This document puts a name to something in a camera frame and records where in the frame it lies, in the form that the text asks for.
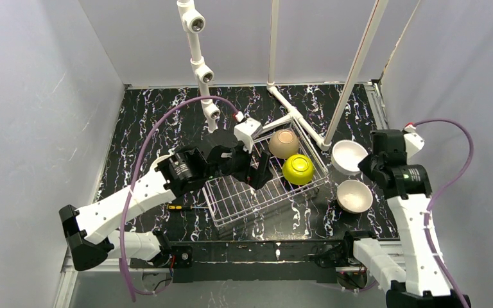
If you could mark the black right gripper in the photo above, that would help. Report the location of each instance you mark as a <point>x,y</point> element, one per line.
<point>368,165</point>

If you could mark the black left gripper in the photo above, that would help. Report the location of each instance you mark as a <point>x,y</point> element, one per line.
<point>250,165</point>

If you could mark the pale grey bowl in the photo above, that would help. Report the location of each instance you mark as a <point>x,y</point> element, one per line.
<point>346,155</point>

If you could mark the beige bowl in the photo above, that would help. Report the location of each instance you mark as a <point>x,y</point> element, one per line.
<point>283,144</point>

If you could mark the yellow-green bowl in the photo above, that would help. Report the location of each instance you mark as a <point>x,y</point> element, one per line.
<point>298,169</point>

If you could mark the white bowl with brown outside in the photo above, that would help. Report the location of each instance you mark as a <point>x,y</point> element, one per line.
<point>158,160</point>

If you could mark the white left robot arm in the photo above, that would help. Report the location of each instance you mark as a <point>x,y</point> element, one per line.
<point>94,233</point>

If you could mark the white bowl with tan outside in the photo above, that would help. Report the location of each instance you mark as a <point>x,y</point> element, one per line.
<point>354,196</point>

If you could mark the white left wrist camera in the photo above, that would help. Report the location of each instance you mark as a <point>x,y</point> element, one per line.
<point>247,131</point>

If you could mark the white wire dish rack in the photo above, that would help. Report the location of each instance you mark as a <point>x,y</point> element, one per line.
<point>229,200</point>

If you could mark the yellow handled screwdriver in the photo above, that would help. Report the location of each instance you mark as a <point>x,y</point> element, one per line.
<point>183,207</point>

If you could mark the white PVC pipe frame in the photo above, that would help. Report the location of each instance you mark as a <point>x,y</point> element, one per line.
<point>235,43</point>

